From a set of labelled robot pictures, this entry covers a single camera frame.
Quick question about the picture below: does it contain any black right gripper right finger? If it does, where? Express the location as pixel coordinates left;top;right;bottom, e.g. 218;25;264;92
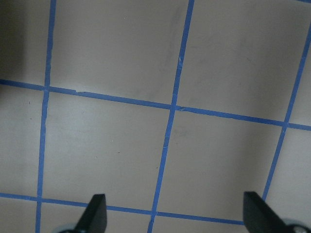
243;191;294;233

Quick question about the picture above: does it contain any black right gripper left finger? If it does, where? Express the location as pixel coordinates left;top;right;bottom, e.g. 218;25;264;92
74;194;107;233

